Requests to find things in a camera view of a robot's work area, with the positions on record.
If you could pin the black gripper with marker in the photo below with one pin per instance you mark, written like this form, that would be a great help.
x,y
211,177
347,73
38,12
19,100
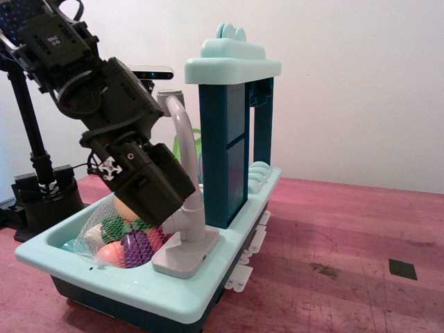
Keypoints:
x,y
146,177

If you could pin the grey toy faucet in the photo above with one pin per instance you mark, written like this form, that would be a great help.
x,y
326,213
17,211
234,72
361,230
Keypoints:
x,y
192,241

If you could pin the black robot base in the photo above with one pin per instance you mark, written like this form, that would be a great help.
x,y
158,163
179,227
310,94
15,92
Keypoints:
x,y
35,209

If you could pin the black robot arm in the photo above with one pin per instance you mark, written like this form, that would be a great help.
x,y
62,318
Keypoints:
x,y
62,57

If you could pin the mesh bag of toy food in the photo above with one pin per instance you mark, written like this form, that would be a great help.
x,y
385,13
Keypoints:
x,y
115,235

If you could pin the teal toy sink basin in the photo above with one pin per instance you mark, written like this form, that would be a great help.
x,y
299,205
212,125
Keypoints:
x,y
141,296

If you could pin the black tape patch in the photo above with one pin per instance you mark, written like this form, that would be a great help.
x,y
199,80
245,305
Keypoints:
x,y
402,269

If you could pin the white depth camera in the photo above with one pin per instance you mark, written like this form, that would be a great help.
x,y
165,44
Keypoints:
x,y
152,72

